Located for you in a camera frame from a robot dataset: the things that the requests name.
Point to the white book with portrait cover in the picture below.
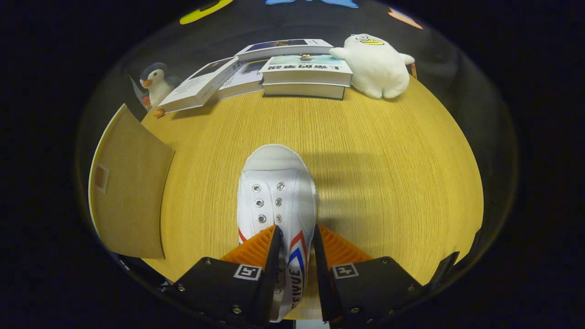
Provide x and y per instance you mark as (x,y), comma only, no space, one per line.
(196,87)

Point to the white duck plush toy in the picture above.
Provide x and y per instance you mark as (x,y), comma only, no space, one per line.
(379,64)

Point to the white book with blue picture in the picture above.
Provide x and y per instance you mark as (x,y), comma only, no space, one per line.
(285,45)

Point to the thick white book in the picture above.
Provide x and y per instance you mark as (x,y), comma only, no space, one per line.
(304,90)

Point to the teal cover book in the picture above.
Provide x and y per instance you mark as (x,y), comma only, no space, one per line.
(306,73)

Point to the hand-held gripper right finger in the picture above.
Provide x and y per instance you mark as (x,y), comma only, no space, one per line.
(370,288)

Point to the thin white text booklet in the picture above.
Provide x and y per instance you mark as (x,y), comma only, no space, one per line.
(242,80)

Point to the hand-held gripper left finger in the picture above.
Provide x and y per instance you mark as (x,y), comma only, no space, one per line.
(219,288)

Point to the white canvas shoe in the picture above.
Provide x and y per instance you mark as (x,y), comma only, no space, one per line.
(276,183)

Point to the penguin plush toy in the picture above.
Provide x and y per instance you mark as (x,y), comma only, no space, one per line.
(157,89)

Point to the beige fabric storage box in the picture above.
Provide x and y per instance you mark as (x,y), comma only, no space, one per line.
(130,192)

